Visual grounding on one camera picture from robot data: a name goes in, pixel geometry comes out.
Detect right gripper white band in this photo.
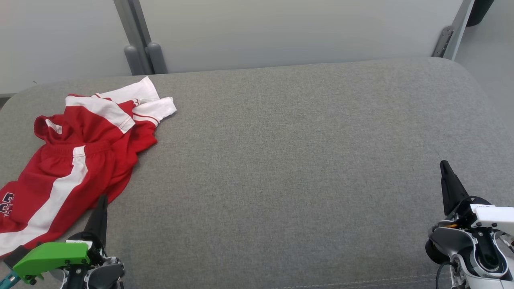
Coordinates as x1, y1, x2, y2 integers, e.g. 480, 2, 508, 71
440, 160, 514, 237

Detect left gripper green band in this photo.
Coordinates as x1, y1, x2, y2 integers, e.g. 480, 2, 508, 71
12, 195, 108, 284

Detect red shorts white stripe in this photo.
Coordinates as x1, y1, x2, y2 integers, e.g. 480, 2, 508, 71
0, 141, 139, 257

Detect red jersey white sleeves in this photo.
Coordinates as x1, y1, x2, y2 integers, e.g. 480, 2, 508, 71
34, 76, 177, 161

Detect grey fabric sofa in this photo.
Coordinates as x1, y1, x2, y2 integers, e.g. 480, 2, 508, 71
0, 57, 514, 289

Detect black round object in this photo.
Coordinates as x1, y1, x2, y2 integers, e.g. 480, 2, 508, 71
466, 0, 495, 28

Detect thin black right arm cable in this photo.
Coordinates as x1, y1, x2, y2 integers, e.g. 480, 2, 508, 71
436, 261, 456, 289

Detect left camera cable teal plug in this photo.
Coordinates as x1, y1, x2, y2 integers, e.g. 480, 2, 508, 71
0, 270, 20, 289

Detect grey metal frame bar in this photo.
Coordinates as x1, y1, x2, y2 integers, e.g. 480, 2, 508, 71
432, 0, 475, 61

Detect grey partition post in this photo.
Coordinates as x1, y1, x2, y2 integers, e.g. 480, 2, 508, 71
128, 0, 168, 75
114, 0, 144, 76

